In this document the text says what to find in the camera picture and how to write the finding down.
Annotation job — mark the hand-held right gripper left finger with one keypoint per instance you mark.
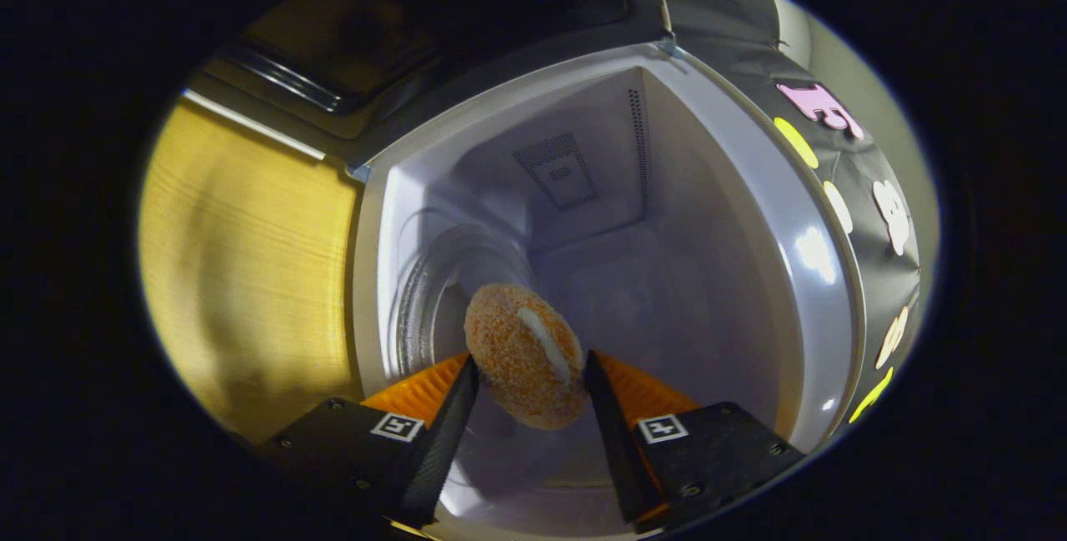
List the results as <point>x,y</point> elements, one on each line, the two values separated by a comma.
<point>442,441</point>

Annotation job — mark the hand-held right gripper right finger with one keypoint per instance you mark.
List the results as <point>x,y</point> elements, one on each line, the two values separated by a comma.
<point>613,441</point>

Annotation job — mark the orange breaded bun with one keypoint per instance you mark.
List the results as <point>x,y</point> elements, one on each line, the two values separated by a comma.
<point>521,349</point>

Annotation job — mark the white microwave oven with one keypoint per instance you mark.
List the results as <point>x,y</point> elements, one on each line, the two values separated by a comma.
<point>708,274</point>

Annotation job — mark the glass microwave turntable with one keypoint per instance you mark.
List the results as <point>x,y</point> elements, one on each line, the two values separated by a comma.
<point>433,291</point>

